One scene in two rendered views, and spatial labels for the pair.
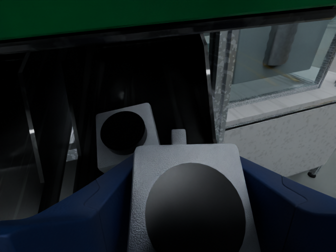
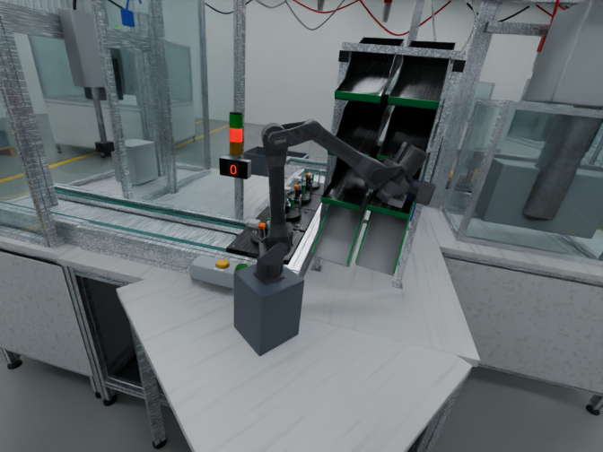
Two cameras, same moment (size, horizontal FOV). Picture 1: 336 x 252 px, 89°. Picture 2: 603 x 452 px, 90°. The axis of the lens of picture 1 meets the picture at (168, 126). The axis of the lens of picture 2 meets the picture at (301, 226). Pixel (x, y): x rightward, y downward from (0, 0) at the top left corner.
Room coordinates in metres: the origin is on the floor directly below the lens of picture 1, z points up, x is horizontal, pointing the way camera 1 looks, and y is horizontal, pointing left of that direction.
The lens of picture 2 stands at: (-0.88, -0.10, 1.54)
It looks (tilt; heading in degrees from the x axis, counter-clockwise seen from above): 25 degrees down; 24
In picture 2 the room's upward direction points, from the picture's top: 6 degrees clockwise
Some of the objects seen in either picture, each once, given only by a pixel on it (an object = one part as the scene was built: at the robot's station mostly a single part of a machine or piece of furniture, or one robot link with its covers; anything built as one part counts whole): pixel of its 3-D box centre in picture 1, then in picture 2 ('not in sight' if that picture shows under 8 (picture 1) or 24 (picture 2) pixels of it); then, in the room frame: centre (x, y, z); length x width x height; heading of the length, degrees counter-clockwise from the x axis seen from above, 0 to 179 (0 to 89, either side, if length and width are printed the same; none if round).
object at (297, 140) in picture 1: (247, 131); (502, 298); (1.11, -0.66, 0.43); 1.11 x 0.68 x 0.86; 102
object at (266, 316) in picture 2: not in sight; (267, 304); (-0.28, 0.25, 0.96); 0.14 x 0.14 x 0.20; 67
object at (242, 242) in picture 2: not in sight; (267, 241); (0.04, 0.44, 0.96); 0.24 x 0.24 x 0.02; 12
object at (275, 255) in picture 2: not in sight; (272, 246); (-0.28, 0.24, 1.15); 0.09 x 0.07 x 0.06; 35
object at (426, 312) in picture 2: not in sight; (294, 223); (0.47, 0.53, 0.85); 1.50 x 1.41 x 0.03; 102
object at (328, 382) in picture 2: not in sight; (278, 327); (-0.24, 0.23, 0.84); 0.90 x 0.70 x 0.03; 67
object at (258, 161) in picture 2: not in sight; (275, 163); (1.91, 1.48, 0.73); 0.62 x 0.42 x 0.23; 102
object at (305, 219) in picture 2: not in sight; (286, 207); (0.29, 0.49, 1.01); 0.24 x 0.24 x 0.13; 12
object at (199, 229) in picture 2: not in sight; (203, 236); (0.00, 0.74, 0.91); 0.84 x 0.28 x 0.10; 102
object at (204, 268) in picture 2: not in sight; (222, 272); (-0.19, 0.48, 0.93); 0.21 x 0.07 x 0.06; 102
